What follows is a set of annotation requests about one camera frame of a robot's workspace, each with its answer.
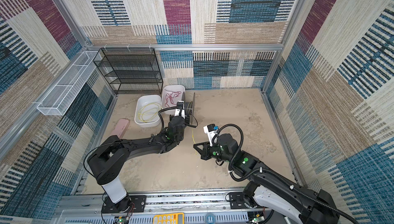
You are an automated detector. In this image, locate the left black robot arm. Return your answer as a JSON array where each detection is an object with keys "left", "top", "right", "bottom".
[{"left": 84, "top": 102, "right": 196, "bottom": 213}]

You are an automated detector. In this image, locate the aluminium corner post right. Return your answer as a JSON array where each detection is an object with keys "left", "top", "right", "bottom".
[{"left": 261, "top": 0, "right": 306, "bottom": 97}]

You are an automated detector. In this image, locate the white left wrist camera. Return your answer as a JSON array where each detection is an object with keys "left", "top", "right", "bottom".
[{"left": 174, "top": 101, "right": 186, "bottom": 119}]

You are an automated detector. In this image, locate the pink eraser block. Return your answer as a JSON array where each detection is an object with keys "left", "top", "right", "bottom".
[{"left": 110, "top": 118, "right": 130, "bottom": 139}]

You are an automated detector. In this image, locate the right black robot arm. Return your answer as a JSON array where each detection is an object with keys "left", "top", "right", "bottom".
[{"left": 194, "top": 123, "right": 357, "bottom": 224}]

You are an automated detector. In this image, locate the white wire mesh basket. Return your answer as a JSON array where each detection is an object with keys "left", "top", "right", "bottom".
[{"left": 37, "top": 51, "right": 97, "bottom": 116}]

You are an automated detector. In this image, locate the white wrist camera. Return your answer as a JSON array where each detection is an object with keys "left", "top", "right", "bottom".
[
  {"left": 174, "top": 101, "right": 186, "bottom": 119},
  {"left": 203, "top": 124, "right": 219, "bottom": 147}
]

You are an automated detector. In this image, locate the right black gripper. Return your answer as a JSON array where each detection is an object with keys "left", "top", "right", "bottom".
[{"left": 193, "top": 141, "right": 233, "bottom": 163}]

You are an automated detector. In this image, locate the yellow cable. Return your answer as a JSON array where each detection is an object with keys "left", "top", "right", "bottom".
[
  {"left": 137, "top": 101, "right": 162, "bottom": 123},
  {"left": 190, "top": 127, "right": 198, "bottom": 155}
]

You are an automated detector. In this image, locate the white tray with red cable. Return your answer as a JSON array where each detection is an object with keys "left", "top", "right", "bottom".
[{"left": 162, "top": 85, "right": 186, "bottom": 109}]

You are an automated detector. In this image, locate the red cable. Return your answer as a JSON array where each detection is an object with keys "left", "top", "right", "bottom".
[{"left": 165, "top": 91, "right": 183, "bottom": 109}]

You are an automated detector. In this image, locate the aluminium corner post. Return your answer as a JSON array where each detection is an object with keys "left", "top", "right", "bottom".
[
  {"left": 53, "top": 0, "right": 88, "bottom": 50},
  {"left": 261, "top": 0, "right": 306, "bottom": 97}
]

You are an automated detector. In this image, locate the yellow calculator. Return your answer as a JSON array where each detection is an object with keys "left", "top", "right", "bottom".
[{"left": 152, "top": 212, "right": 185, "bottom": 224}]

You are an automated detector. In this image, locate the aluminium corner post left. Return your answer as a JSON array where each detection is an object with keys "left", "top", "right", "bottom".
[{"left": 53, "top": 0, "right": 88, "bottom": 50}]

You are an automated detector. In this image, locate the yellow cable in tray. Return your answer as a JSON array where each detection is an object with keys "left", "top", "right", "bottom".
[{"left": 137, "top": 101, "right": 162, "bottom": 123}]

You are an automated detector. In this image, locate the blue tape roll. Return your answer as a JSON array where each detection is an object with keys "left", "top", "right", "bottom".
[{"left": 204, "top": 213, "right": 216, "bottom": 224}]

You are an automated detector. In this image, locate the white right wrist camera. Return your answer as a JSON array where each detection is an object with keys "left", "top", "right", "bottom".
[{"left": 203, "top": 124, "right": 219, "bottom": 147}]

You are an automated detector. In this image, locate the aluminium horizontal back rail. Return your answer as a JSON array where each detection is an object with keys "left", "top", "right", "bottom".
[{"left": 87, "top": 44, "right": 284, "bottom": 51}]

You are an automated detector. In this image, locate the white tray with yellow cables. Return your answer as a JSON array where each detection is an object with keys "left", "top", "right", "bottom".
[{"left": 134, "top": 95, "right": 162, "bottom": 128}]

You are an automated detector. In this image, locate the black wire mesh shelf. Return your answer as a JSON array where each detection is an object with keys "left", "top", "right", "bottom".
[{"left": 93, "top": 48, "right": 163, "bottom": 95}]

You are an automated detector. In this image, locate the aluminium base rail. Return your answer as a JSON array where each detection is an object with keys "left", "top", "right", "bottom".
[{"left": 52, "top": 186, "right": 315, "bottom": 224}]

